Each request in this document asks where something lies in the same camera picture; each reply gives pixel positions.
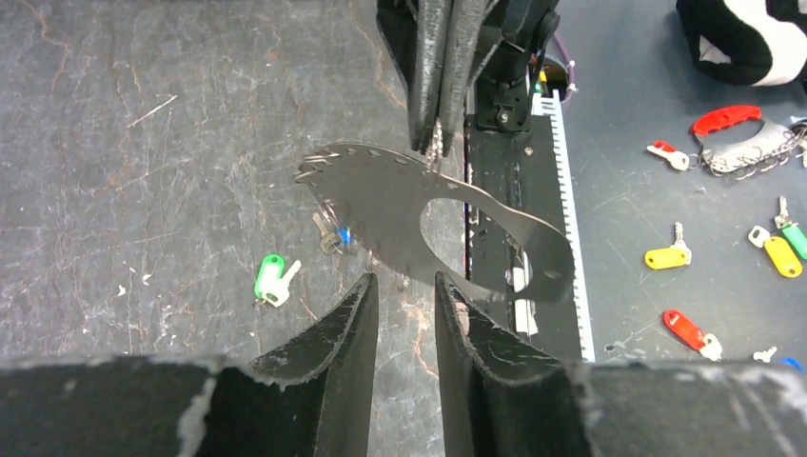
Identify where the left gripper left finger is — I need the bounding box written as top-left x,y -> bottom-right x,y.
1,273 -> 379,456

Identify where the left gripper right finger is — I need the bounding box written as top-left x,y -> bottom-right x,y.
435,273 -> 806,456

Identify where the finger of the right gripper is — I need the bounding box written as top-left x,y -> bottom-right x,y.
376,1 -> 452,151
438,1 -> 560,155

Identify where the grey metal key holder plate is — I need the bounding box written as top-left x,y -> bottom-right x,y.
294,142 -> 575,304

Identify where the green tagged key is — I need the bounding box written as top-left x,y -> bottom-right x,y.
253,253 -> 302,308

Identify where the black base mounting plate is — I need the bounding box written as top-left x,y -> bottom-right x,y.
464,115 -> 590,361

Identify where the blue tagged key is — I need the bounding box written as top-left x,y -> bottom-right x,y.
312,204 -> 358,255

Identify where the red tagged key near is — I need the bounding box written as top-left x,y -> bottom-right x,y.
661,308 -> 723,362

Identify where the red tagged key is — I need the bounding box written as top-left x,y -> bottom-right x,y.
646,140 -> 690,171
661,308 -> 723,362

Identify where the yellow tagged key left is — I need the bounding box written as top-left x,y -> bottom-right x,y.
644,222 -> 692,269

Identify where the yellow tagged key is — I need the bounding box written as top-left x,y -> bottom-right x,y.
644,222 -> 692,269
748,226 -> 803,278

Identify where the red tagged key far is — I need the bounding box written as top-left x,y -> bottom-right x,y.
646,140 -> 690,171

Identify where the blue tagged key outside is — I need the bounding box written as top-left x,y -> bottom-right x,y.
752,347 -> 805,373

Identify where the black white checkered pillow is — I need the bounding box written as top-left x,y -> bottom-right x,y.
676,0 -> 806,87

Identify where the yellow tagged key right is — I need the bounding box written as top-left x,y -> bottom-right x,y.
748,226 -> 803,278

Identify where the green tagged key outside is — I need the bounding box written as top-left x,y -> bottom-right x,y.
774,195 -> 807,260

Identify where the white slotted cable duct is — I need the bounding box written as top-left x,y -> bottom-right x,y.
532,90 -> 596,363

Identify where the red handled key holder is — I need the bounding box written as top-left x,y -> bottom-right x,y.
691,105 -> 806,180

